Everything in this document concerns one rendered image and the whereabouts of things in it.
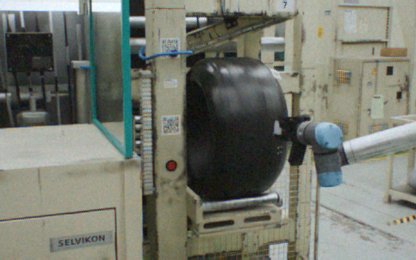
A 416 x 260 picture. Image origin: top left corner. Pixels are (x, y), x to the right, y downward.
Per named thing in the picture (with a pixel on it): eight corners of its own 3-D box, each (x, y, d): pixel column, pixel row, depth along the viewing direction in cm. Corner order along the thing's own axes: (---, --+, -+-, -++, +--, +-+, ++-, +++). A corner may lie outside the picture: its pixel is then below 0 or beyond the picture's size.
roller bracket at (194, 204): (196, 225, 202) (196, 199, 200) (167, 195, 238) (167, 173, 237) (204, 224, 203) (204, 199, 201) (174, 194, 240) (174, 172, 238)
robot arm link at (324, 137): (324, 154, 154) (319, 125, 153) (304, 151, 164) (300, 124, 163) (346, 148, 156) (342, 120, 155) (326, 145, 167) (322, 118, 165)
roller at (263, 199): (195, 199, 208) (195, 209, 210) (198, 204, 204) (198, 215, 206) (275, 190, 220) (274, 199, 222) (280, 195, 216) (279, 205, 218)
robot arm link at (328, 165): (345, 177, 167) (339, 143, 166) (343, 187, 157) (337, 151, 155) (319, 180, 170) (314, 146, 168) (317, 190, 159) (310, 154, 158)
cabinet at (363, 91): (356, 161, 657) (362, 59, 635) (324, 151, 707) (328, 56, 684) (406, 152, 703) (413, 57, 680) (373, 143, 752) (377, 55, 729)
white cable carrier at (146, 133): (144, 194, 206) (142, 70, 197) (141, 190, 210) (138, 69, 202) (155, 193, 207) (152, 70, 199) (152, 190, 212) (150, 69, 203)
